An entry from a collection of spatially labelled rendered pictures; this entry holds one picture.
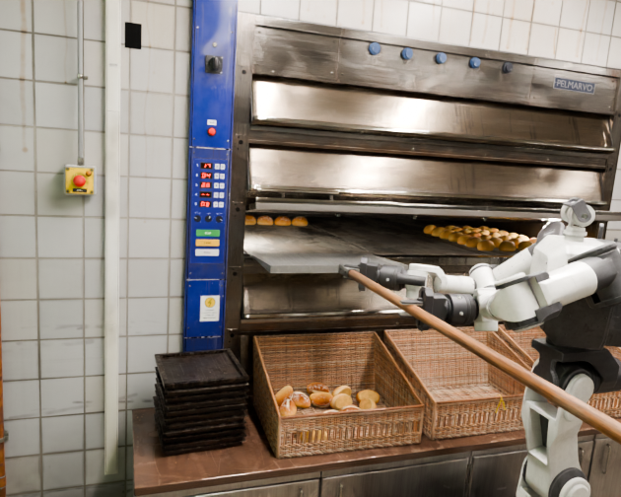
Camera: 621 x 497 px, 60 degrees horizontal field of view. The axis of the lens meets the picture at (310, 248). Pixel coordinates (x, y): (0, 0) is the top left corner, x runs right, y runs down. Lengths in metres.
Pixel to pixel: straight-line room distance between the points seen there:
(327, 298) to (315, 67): 0.95
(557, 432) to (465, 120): 1.35
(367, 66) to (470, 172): 0.68
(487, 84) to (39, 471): 2.44
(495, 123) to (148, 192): 1.54
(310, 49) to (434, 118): 0.61
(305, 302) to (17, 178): 1.17
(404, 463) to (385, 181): 1.12
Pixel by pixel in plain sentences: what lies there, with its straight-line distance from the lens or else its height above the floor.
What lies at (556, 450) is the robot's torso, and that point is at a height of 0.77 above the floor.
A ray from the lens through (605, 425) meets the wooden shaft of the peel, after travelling 1.05.
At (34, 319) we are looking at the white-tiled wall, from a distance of 2.22.
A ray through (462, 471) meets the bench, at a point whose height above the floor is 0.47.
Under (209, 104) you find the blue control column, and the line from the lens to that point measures 2.10.
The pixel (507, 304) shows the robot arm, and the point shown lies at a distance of 1.39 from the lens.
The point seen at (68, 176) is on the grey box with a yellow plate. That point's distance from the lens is 2.04.
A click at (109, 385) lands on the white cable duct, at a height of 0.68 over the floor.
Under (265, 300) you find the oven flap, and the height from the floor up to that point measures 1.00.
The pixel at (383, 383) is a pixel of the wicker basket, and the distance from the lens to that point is 2.37.
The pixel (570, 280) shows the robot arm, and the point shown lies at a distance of 1.43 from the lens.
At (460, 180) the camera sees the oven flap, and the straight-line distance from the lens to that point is 2.54.
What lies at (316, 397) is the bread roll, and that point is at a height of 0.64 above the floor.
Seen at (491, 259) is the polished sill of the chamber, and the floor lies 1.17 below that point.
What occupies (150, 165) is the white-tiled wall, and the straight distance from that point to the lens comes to 2.10.
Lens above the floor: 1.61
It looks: 10 degrees down
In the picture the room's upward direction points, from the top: 4 degrees clockwise
